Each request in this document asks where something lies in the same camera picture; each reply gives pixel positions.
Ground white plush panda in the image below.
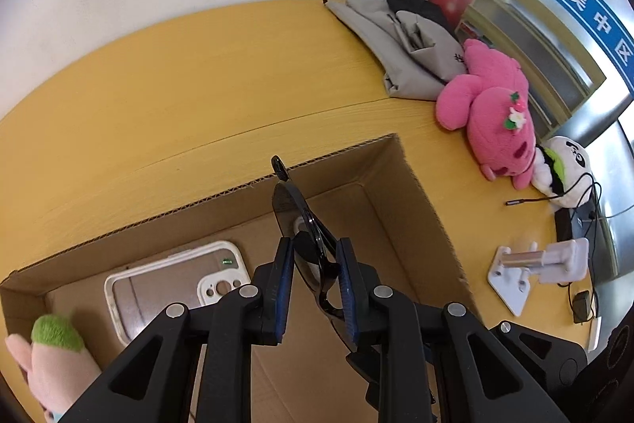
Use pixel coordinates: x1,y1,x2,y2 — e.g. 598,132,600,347
532,136,596,211

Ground metal door frame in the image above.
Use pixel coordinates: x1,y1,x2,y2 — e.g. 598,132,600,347
396,0,634,285

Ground black cloth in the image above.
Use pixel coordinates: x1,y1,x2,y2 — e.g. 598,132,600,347
386,0,460,30

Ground pink plush bear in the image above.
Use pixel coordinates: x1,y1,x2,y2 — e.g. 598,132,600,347
435,38,539,191

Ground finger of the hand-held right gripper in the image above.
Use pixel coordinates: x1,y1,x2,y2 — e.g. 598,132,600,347
488,320,566,371

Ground black sunglasses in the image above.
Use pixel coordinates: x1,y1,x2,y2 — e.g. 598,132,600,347
270,155,348,339

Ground black cable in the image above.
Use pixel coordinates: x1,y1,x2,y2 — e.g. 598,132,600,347
505,172,620,300

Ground folded grey clothing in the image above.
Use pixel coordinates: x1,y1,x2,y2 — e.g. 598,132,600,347
324,0,469,100

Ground white clear phone case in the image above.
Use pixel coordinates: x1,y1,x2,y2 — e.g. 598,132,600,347
103,240,251,347

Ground black flat device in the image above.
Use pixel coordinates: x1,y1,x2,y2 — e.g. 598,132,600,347
554,204,621,281

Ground brown cardboard box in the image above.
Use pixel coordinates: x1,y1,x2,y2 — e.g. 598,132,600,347
0,133,479,423

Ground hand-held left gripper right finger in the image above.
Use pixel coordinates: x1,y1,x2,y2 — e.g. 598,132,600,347
337,237,570,423

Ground pink plush pig toy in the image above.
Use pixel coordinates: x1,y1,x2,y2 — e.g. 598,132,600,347
5,313,106,423

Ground black power adapter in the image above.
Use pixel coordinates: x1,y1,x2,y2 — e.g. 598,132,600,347
571,291,593,325

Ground small white object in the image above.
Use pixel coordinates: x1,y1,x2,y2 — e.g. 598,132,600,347
293,216,321,238

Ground white phone stand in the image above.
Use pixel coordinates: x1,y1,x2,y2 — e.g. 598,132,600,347
487,237,590,318

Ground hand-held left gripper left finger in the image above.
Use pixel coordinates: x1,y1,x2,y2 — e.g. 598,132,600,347
59,237,294,423

